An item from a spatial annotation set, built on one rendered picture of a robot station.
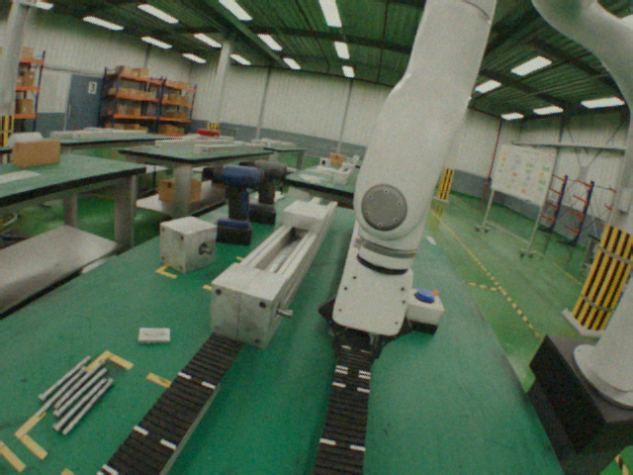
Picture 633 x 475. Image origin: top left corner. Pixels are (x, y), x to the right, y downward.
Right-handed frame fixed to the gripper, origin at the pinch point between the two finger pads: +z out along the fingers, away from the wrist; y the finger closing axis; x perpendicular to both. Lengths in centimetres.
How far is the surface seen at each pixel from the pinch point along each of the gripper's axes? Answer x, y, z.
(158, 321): -4.7, -33.0, 3.2
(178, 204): 197, -163, 47
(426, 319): 14.5, 13.9, -0.2
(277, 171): 62, -35, -16
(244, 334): -2.6, -17.7, 1.4
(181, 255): 13.1, -39.5, -0.9
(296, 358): -2.5, -8.8, 3.2
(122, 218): 116, -157, 40
